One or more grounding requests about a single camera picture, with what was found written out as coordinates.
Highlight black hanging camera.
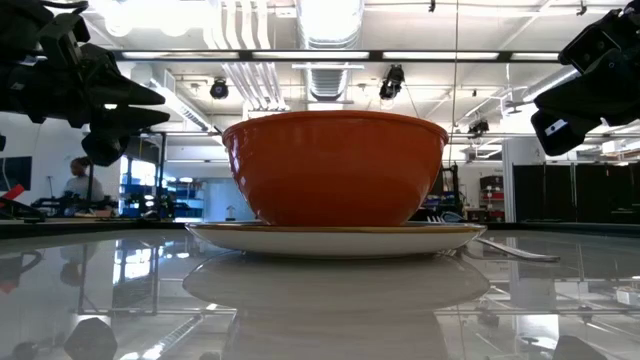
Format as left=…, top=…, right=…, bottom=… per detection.
left=377, top=63, right=407, bottom=102
left=209, top=76, right=231, bottom=101
left=466, top=118, right=491, bottom=140

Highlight black aluminium table frame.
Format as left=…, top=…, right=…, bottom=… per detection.
left=0, top=216, right=640, bottom=240

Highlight orange bowl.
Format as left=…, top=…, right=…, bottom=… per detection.
left=221, top=109, right=451, bottom=228

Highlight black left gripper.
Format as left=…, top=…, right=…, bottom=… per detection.
left=29, top=42, right=172, bottom=168

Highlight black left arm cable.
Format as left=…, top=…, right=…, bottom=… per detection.
left=38, top=0, right=90, bottom=15

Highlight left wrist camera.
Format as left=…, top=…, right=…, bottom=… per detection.
left=35, top=11, right=92, bottom=57

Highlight red tool handle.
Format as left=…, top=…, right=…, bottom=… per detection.
left=0, top=183, right=27, bottom=209

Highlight overhead frame light bar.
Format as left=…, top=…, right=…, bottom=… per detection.
left=111, top=48, right=562, bottom=64

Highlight black upright post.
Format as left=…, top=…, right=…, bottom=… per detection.
left=153, top=131, right=169, bottom=221

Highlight grey-green round plate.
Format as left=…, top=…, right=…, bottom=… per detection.
left=184, top=220, right=488, bottom=260

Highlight silver metal fork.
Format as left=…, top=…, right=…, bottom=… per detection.
left=425, top=214, right=562, bottom=264

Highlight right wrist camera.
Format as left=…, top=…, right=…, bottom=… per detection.
left=558, top=8, right=625, bottom=75

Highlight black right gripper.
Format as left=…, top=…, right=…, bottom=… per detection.
left=530, top=46, right=640, bottom=158

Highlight shelf with red boxes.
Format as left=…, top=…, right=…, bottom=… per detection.
left=478, top=174, right=506, bottom=222

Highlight dark wall screen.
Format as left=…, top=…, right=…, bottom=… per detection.
left=0, top=155, right=34, bottom=192

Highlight person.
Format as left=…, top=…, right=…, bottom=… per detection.
left=61, top=155, right=107, bottom=204

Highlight silver ceiling duct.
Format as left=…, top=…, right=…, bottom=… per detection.
left=293, top=0, right=367, bottom=104

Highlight black cabinets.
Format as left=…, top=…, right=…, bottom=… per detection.
left=511, top=161, right=640, bottom=225

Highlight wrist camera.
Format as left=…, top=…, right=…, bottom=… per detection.
left=35, top=11, right=92, bottom=57
left=558, top=8, right=625, bottom=75

